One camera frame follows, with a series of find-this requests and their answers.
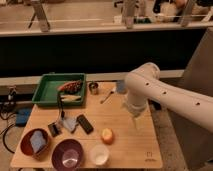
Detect green plastic tray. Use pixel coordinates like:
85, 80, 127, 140
32, 73, 86, 107

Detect purple bowl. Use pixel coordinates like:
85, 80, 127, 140
51, 139, 84, 171

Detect metal spoon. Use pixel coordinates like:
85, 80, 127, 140
100, 89, 115, 104

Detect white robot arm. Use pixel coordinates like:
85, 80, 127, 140
124, 62, 213, 132

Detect white plastic cup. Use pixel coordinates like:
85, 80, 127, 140
90, 144, 109, 166

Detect black remote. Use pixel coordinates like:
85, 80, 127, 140
77, 114, 94, 134

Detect brown bowl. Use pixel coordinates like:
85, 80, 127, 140
20, 128, 50, 159

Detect blue sponge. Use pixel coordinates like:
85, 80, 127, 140
30, 131, 46, 153

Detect red yellow apple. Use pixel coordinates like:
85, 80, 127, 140
101, 128, 114, 144

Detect grey blue cloth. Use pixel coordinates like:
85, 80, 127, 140
62, 117, 78, 133

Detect blue cup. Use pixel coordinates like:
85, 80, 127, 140
116, 80, 126, 94

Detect red brown toy in tray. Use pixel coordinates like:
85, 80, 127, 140
57, 80, 82, 94

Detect blue box on floor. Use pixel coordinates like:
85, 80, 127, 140
15, 108, 32, 127

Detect small metal cup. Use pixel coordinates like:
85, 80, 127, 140
89, 82, 98, 95

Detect black cables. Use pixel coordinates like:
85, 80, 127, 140
0, 99, 18, 154

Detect small black box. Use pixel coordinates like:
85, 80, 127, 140
48, 123, 60, 137

